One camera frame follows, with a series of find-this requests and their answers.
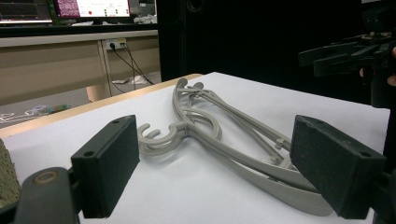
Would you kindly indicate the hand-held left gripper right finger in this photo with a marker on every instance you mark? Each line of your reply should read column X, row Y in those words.
column 336, row 168

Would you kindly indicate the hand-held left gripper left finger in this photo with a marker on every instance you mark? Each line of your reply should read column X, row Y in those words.
column 106, row 168

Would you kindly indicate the grey plastic clothes hanger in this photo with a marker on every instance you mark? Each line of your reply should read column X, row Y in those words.
column 249, row 124
column 295, row 199

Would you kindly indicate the black curtain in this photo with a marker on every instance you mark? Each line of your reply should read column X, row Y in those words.
column 249, row 37

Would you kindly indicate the small clutter of plastic bits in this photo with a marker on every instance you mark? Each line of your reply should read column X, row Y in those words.
column 49, row 109

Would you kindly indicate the crumpled papers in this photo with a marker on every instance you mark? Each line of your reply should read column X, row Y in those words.
column 129, row 80

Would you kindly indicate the green speckled sponge block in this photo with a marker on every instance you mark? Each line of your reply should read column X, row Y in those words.
column 7, row 177

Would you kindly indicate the beige office desk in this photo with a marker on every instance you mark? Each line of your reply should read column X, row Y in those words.
column 46, row 68

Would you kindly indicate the white crumpled cloth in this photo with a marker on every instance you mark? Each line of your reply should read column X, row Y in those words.
column 144, row 19

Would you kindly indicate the bright computer monitor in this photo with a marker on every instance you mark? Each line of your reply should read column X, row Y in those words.
column 93, row 7

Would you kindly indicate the dark computer monitor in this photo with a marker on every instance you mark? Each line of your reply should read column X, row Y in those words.
column 21, row 11

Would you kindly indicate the white wall socket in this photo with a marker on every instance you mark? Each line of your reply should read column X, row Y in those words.
column 115, row 43

